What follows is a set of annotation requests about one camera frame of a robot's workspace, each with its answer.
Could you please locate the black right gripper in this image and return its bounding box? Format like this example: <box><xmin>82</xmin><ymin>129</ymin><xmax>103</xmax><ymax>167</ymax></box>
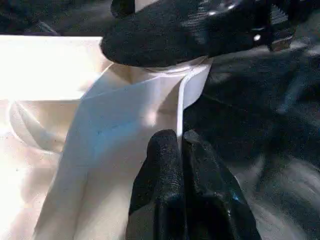
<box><xmin>199</xmin><ymin>0</ymin><xmax>299</xmax><ymax>57</ymax></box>

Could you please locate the white plastic table top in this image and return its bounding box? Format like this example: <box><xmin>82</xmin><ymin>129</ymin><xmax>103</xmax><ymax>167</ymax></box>
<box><xmin>0</xmin><ymin>34</ymin><xmax>214</xmax><ymax>240</ymax></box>

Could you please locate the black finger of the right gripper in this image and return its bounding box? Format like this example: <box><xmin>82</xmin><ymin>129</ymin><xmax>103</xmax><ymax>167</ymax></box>
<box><xmin>99</xmin><ymin>3</ymin><xmax>209</xmax><ymax>69</ymax></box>
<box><xmin>110</xmin><ymin>0</ymin><xmax>138</xmax><ymax>19</ymax></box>

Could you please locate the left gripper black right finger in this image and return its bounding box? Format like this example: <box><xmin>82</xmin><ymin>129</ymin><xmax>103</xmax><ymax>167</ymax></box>
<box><xmin>180</xmin><ymin>129</ymin><xmax>262</xmax><ymax>240</ymax></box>

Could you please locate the black plastic mat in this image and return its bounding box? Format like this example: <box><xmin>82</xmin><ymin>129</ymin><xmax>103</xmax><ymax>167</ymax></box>
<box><xmin>0</xmin><ymin>0</ymin><xmax>320</xmax><ymax>240</ymax></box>

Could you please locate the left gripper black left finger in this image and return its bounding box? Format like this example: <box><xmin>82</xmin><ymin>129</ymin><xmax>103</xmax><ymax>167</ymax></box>
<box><xmin>126</xmin><ymin>129</ymin><xmax>188</xmax><ymax>240</ymax></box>

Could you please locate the white plastic table leg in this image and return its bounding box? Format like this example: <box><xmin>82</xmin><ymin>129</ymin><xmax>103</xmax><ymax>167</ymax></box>
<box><xmin>134</xmin><ymin>0</ymin><xmax>211</xmax><ymax>76</ymax></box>

